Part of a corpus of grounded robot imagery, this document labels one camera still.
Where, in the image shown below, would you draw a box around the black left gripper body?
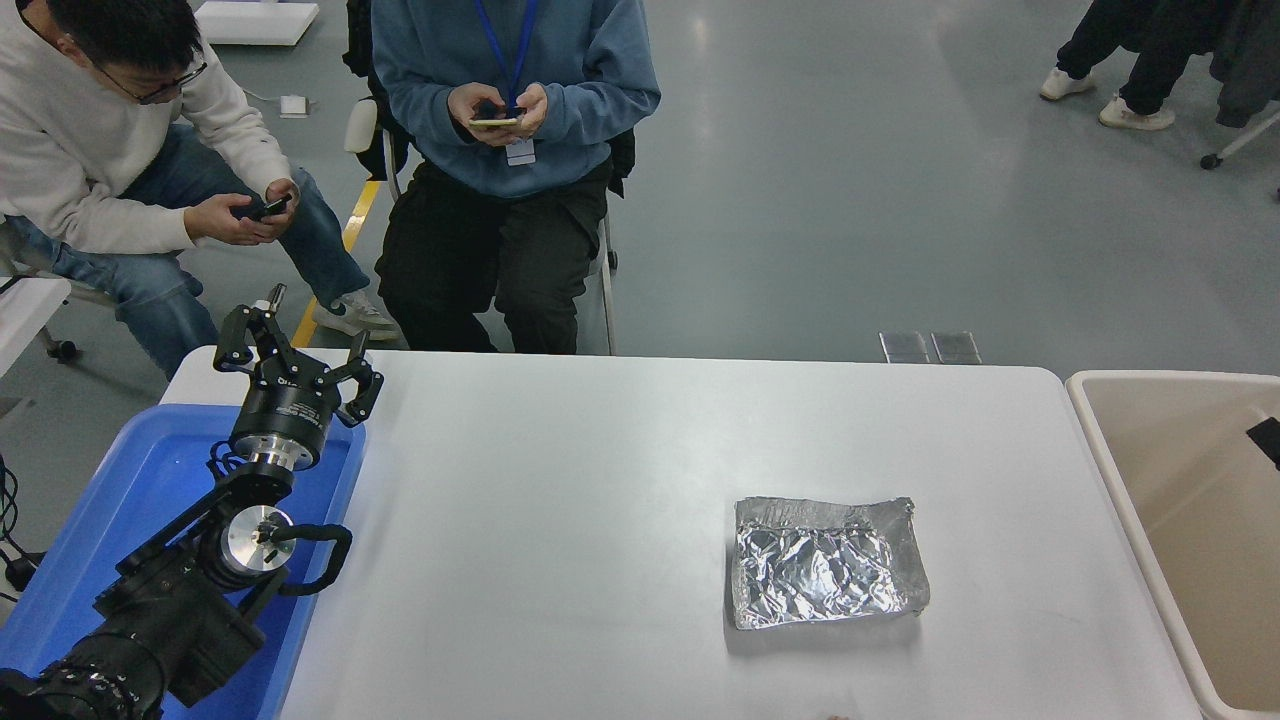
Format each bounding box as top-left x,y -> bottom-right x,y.
232,376 -> 341,457

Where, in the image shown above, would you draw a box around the person's right hand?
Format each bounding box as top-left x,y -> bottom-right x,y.
183,192 -> 273,247
447,83 -> 501,149

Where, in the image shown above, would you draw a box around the person's left hand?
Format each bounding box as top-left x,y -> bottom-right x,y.
492,83 -> 549,142
264,178 -> 302,237

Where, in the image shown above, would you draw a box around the blue plastic tray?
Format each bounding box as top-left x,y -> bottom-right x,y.
0,403 -> 368,720

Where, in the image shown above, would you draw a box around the seated person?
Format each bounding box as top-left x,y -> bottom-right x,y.
370,0 -> 663,356
0,0 -> 401,381

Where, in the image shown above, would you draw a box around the grey wheeled chair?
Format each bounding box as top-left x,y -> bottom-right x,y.
0,215 -> 119,363

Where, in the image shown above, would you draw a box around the white floor socket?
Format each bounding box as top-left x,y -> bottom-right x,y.
243,86 -> 311,119

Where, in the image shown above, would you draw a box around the white flat board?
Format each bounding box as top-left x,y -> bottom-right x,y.
195,0 -> 321,46

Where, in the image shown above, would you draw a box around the crumpled foil tray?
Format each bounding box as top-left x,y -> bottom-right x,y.
732,496 -> 931,631

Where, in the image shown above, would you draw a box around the large pale bin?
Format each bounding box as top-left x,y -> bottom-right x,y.
1066,370 -> 1280,720

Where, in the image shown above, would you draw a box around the standing person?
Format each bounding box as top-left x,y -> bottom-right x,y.
1038,0 -> 1236,132

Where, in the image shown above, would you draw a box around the white wheeled rack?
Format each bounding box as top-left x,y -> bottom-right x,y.
1200,108 -> 1280,171

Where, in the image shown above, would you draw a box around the dark hanging coats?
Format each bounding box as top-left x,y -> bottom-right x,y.
1205,0 -> 1280,129

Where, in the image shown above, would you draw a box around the blue lanyard with badge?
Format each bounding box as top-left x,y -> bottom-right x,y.
473,0 -> 541,168

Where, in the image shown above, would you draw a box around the black cables with plug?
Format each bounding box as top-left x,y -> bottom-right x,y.
0,452 -> 46,599

